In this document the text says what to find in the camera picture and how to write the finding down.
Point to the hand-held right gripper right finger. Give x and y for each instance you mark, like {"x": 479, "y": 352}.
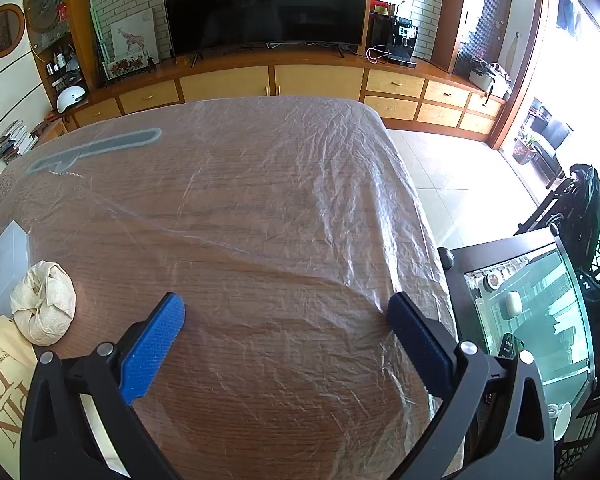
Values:
{"x": 420, "y": 345}

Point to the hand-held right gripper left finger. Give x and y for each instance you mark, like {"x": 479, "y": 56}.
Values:
{"x": 152, "y": 350}

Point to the small white case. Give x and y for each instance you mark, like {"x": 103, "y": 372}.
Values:
{"x": 511, "y": 304}

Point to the cream crumpled cloth bag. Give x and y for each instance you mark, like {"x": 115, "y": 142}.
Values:
{"x": 42, "y": 305}

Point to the dark glass-top side table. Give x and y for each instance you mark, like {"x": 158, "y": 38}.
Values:
{"x": 530, "y": 285}

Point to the beige printed paper bag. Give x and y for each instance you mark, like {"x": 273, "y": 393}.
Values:
{"x": 0, "y": 360}

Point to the white cup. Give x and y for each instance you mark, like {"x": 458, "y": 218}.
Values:
{"x": 562, "y": 420}

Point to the white plastic box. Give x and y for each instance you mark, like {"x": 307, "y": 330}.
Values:
{"x": 10, "y": 265}

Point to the black garment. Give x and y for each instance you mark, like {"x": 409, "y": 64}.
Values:
{"x": 582, "y": 210}

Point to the potted plant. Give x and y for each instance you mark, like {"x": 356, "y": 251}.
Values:
{"x": 524, "y": 149}

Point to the stack of books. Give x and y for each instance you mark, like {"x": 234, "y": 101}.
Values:
{"x": 17, "y": 142}

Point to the white helmet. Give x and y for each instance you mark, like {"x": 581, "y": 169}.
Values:
{"x": 70, "y": 97}

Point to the white storage box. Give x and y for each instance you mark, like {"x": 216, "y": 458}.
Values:
{"x": 490, "y": 82}

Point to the long wooden drawer cabinet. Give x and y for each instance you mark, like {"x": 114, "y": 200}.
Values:
{"x": 310, "y": 82}

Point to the red floral picture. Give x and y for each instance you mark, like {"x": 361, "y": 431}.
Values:
{"x": 125, "y": 66}

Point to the black coffee machine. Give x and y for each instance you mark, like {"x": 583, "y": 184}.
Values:
{"x": 397, "y": 35}

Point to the giraffe picture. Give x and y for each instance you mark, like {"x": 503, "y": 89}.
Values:
{"x": 132, "y": 35}

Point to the tall wooden display cabinet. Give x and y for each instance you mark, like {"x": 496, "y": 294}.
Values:
{"x": 485, "y": 10}

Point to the wooden glass shelf cabinet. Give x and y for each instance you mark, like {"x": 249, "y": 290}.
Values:
{"x": 50, "y": 20}

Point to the large black television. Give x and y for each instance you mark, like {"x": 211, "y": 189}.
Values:
{"x": 265, "y": 5}

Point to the round framed wall plaque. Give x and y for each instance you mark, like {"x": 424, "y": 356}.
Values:
{"x": 2, "y": 30}

